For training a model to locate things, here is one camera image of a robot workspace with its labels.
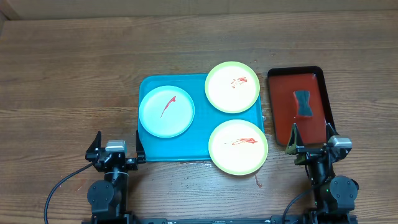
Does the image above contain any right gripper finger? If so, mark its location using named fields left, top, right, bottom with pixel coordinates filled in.
left=326, top=123, right=339, bottom=144
left=285, top=123, right=305, bottom=155

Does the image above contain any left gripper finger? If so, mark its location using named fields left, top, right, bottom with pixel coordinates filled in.
left=136, top=130, right=146, bottom=164
left=85, top=131, right=102, bottom=161

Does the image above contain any light blue plate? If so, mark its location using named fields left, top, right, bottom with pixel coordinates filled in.
left=139, top=85, right=195, bottom=138

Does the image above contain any green rimmed plate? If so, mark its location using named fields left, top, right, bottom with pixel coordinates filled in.
left=205, top=61, right=260, bottom=113
left=208, top=119, right=268, bottom=175

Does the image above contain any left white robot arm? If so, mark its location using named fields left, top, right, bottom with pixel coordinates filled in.
left=85, top=132, right=146, bottom=224

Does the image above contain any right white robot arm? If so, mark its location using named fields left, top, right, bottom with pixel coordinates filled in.
left=282, top=123, right=359, bottom=223

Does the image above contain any black red rectangular tray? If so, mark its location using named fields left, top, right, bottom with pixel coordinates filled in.
left=267, top=66, right=335, bottom=146

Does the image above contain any teal plastic tray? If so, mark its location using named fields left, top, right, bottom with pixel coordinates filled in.
left=137, top=74, right=264, bottom=162

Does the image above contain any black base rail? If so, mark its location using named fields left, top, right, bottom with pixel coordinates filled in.
left=81, top=213, right=358, bottom=224

